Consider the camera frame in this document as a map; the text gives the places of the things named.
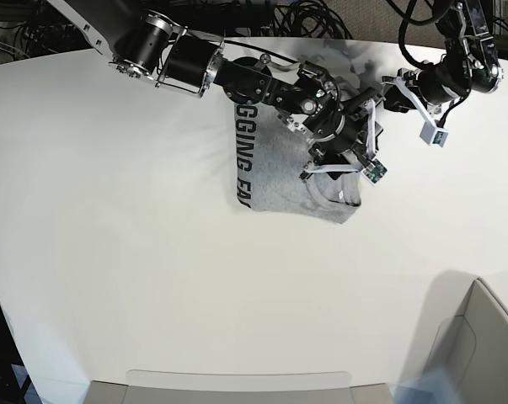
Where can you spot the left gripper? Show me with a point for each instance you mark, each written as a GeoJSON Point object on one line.
{"type": "Point", "coordinates": [427, 87]}

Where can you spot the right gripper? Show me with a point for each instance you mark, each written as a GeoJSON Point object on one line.
{"type": "Point", "coordinates": [343, 133]}

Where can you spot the grey T-shirt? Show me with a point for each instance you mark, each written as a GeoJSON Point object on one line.
{"type": "Point", "coordinates": [269, 161]}

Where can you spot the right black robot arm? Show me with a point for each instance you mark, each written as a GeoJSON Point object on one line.
{"type": "Point", "coordinates": [148, 45]}

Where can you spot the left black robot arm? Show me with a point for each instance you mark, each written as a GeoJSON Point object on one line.
{"type": "Point", "coordinates": [470, 62]}

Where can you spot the grey plastic bin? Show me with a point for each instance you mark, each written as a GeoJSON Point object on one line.
{"type": "Point", "coordinates": [472, 346]}

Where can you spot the blue cloth at bottom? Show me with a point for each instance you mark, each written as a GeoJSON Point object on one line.
{"type": "Point", "coordinates": [432, 387]}

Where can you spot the grey tray at table edge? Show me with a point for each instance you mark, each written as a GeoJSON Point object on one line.
{"type": "Point", "coordinates": [144, 386]}

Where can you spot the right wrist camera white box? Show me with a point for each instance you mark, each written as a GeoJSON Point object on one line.
{"type": "Point", "coordinates": [374, 172]}

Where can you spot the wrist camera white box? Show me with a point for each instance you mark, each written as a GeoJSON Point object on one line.
{"type": "Point", "coordinates": [374, 172]}
{"type": "Point", "coordinates": [433, 135]}

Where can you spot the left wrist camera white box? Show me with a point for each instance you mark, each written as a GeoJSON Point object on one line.
{"type": "Point", "coordinates": [433, 135]}

